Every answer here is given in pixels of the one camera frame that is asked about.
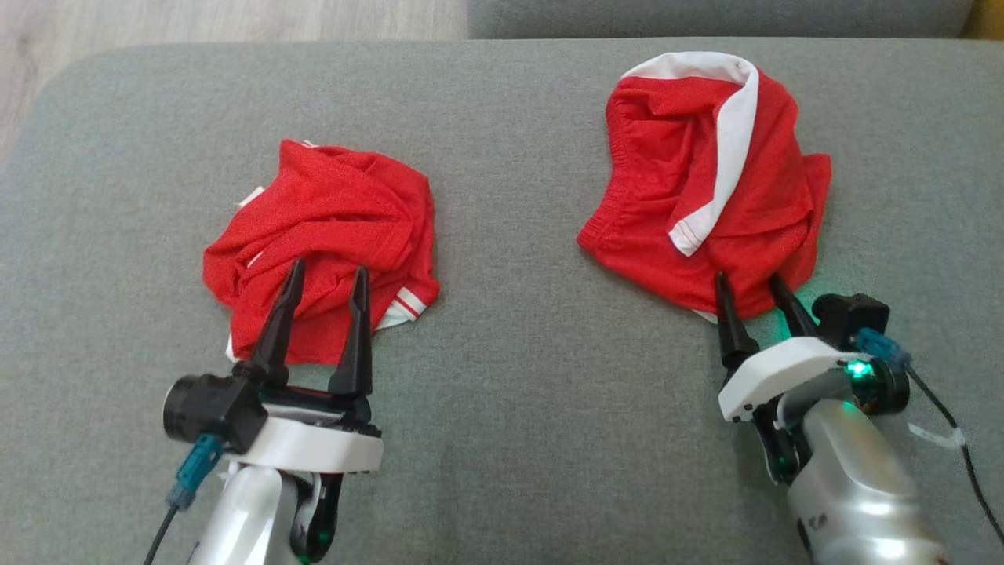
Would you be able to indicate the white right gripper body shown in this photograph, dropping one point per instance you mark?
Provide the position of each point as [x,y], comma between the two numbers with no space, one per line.
[776,369]

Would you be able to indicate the large grey sofa seat cushion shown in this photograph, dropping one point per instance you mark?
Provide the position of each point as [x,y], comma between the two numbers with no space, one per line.
[706,16]

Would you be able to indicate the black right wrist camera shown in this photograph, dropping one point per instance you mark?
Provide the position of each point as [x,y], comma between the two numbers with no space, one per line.
[851,318]

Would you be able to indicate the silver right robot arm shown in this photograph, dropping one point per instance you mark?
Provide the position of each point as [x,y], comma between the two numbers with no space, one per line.
[847,471]

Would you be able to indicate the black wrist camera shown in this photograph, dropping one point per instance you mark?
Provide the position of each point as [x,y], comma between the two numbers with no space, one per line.
[204,408]
[851,318]

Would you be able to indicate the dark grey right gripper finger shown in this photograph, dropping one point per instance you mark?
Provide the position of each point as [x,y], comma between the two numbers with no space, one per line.
[733,329]
[794,314]

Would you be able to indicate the red shorts with white trim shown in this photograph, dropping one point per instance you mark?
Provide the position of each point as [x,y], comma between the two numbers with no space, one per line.
[659,173]

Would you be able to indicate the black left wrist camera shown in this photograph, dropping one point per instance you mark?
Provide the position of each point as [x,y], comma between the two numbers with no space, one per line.
[204,408]

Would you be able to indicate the wide yellow sofa back cushion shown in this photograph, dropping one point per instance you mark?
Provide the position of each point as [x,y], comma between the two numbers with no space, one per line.
[990,16]

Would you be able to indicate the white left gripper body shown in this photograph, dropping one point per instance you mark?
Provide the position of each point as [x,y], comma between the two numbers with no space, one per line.
[314,447]

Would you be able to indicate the red basketball jersey number 23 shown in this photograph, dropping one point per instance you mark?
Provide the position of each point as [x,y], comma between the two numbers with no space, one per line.
[337,204]

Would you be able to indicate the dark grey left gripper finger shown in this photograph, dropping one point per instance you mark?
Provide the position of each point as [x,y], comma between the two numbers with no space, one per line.
[282,329]
[357,345]

